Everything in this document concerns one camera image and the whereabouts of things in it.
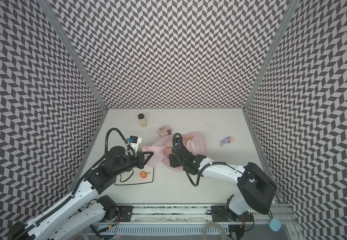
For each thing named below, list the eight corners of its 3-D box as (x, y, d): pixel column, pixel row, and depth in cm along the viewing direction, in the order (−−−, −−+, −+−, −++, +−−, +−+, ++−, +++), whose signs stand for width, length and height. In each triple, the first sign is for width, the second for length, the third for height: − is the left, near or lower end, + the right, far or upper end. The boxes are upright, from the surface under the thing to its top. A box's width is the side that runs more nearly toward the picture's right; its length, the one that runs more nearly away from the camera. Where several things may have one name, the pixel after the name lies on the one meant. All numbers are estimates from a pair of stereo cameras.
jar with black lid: (140, 127, 108) (137, 119, 101) (141, 121, 112) (138, 113, 104) (145, 127, 108) (143, 119, 101) (147, 121, 112) (144, 113, 104)
